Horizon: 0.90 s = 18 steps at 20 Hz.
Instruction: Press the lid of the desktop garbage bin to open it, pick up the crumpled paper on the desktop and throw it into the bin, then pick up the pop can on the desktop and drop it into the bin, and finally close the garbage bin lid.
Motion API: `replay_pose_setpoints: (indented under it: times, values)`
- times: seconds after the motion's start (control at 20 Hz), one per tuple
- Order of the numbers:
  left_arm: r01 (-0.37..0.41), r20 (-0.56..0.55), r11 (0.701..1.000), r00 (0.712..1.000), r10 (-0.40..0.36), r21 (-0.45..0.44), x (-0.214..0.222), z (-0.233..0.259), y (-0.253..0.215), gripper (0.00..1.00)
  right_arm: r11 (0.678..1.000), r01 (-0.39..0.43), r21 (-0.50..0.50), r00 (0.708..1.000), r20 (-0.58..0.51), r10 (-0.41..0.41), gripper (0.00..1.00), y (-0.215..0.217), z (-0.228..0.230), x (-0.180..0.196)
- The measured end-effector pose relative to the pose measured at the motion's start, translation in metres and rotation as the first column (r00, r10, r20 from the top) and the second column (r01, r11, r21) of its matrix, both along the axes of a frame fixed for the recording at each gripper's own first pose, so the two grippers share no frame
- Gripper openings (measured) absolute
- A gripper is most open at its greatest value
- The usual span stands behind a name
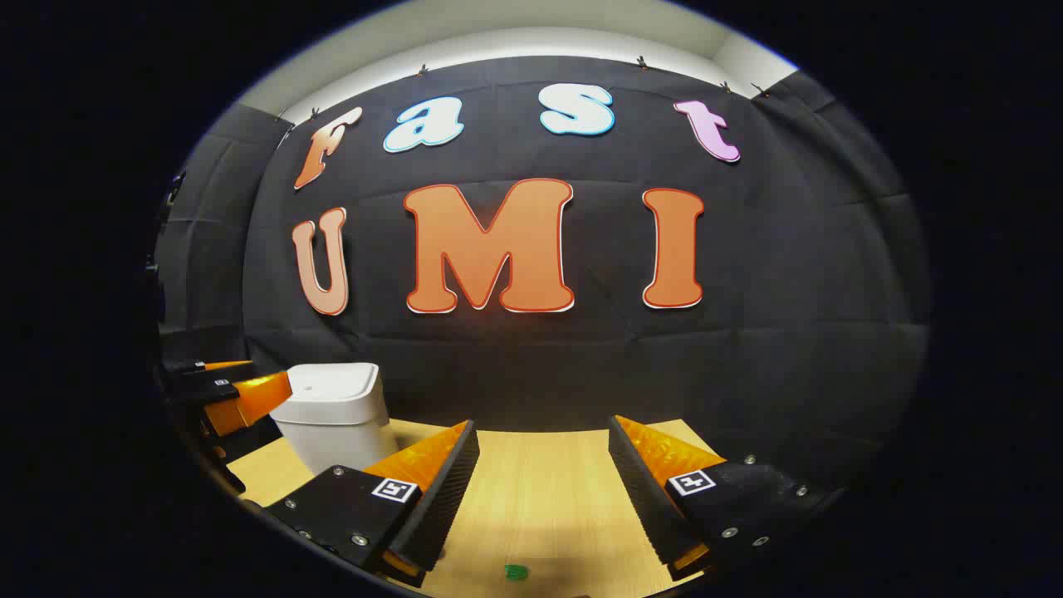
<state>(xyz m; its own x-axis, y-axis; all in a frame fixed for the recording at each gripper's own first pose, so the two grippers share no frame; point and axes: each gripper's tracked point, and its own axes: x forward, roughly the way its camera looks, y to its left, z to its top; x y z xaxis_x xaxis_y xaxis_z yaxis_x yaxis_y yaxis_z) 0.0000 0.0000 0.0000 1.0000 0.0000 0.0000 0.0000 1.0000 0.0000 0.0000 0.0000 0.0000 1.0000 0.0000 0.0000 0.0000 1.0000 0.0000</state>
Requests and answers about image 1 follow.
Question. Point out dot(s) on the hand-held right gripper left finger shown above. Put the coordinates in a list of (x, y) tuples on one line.
[(444, 498)]

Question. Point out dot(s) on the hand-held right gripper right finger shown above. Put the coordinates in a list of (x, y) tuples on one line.
[(644, 498)]

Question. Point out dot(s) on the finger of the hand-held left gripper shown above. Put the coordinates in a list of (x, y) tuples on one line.
[(187, 368), (249, 399)]

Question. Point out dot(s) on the white desktop garbage bin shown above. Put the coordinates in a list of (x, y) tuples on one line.
[(332, 407)]

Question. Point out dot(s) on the green paper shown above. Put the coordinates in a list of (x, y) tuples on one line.
[(516, 571)]

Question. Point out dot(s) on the wooden desktop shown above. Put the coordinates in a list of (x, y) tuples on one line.
[(540, 498)]

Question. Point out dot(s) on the black backdrop cloth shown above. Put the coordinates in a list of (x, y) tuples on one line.
[(581, 365)]

